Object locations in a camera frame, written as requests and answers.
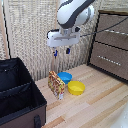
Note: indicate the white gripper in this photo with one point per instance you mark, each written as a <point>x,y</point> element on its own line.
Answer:
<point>63,38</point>

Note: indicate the colourful patterned snack box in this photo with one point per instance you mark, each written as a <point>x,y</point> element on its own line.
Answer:
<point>56,85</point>

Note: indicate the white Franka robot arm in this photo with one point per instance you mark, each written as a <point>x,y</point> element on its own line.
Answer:
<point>70,12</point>

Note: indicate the dark brown drawer cabinet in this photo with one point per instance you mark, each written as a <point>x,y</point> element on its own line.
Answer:
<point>91,40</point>

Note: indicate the blue bowl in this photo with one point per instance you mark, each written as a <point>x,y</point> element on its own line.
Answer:
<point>65,77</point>

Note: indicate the beige woven folding screen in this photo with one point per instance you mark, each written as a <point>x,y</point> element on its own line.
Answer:
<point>30,36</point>

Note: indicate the yellow bowl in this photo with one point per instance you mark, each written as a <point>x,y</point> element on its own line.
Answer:
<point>76,87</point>

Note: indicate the black fabric storage box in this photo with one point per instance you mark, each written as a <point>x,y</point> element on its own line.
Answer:
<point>18,91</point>

